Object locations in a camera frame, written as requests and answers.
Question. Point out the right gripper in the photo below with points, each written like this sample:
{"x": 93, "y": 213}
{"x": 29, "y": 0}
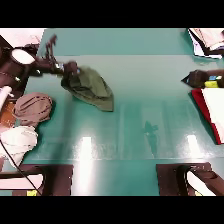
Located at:
{"x": 197, "y": 79}

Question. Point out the dark green garment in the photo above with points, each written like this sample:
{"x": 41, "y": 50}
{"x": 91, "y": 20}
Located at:
{"x": 90, "y": 88}

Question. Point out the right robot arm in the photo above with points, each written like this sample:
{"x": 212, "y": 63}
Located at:
{"x": 199, "y": 181}

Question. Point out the red garment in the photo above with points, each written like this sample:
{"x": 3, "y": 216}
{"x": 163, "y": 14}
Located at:
{"x": 204, "y": 108}

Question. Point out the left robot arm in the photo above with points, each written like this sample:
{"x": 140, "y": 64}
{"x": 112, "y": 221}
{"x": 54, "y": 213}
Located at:
{"x": 22, "y": 56}

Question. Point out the white folded garment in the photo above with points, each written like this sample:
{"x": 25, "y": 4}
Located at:
{"x": 216, "y": 106}

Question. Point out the heap of clothes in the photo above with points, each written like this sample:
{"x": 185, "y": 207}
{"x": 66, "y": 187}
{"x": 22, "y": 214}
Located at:
{"x": 208, "y": 41}

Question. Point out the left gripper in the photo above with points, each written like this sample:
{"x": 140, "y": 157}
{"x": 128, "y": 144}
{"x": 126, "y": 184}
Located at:
{"x": 71, "y": 68}

